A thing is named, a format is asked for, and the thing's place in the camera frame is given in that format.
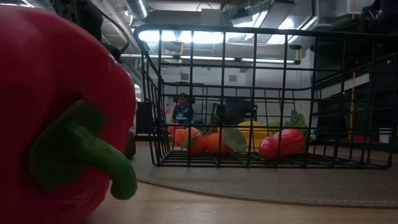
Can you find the red bell pepper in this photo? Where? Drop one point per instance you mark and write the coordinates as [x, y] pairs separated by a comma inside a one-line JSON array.
[[46, 62]]

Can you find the dark green cucumber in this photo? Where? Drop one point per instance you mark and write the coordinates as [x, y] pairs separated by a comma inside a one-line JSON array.
[[131, 145]]

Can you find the orange-red carrot with green top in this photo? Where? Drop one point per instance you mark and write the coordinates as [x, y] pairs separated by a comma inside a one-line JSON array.
[[292, 143]]

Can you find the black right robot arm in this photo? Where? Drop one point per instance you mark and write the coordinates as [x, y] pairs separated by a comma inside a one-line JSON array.
[[382, 15]]

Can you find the black background cabinet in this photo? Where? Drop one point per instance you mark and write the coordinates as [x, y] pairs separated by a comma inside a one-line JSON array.
[[144, 118]]

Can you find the long ceiling light fixture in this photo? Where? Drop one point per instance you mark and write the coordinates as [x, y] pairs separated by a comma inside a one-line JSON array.
[[205, 58]]

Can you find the person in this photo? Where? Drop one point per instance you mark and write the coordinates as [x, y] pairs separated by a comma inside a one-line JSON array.
[[183, 115]]

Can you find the dark background monitor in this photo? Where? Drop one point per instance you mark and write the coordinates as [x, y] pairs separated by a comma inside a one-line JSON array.
[[236, 110]]

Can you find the round grey placemat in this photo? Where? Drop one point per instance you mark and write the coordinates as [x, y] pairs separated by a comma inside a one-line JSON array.
[[280, 183]]

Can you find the red background object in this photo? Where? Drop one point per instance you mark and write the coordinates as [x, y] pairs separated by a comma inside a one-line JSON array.
[[360, 138]]

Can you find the silver ventilation duct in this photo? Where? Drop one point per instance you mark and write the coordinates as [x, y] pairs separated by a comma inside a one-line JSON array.
[[138, 7]]

